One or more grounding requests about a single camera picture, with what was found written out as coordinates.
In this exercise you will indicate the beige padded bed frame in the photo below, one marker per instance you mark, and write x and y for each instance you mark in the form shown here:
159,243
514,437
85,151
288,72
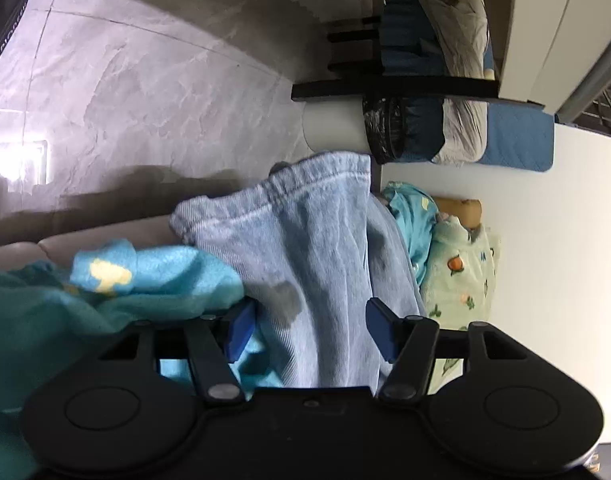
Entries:
75,240

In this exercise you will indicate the blue quilted cushion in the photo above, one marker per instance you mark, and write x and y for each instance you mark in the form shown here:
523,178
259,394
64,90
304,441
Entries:
520,140

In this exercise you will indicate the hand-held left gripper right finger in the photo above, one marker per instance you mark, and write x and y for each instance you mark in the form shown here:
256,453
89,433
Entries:
380,331

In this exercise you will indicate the black chair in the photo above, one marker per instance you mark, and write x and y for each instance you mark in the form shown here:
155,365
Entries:
385,87

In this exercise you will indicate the black plastic bag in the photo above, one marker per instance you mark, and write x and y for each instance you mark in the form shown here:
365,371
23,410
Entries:
383,130

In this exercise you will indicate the blue and grey blanket pile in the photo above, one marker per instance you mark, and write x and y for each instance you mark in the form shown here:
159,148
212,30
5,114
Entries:
460,10

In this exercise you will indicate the blue denim jeans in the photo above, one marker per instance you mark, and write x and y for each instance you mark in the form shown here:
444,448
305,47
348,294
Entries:
310,240

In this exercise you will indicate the dark window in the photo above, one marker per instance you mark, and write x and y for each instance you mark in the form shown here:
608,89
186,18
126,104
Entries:
610,110

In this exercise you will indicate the yellow pillow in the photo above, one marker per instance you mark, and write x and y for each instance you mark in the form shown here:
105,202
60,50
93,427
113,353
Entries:
463,210

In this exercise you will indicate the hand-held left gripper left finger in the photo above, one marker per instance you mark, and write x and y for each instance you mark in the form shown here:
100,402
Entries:
240,331

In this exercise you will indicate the green printed fleece blanket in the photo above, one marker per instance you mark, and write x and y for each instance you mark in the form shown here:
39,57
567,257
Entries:
460,280

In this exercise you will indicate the teal printed bed sheet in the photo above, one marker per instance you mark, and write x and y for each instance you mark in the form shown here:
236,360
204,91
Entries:
35,310

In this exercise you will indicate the white cabinet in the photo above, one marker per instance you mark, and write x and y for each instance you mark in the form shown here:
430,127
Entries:
525,35

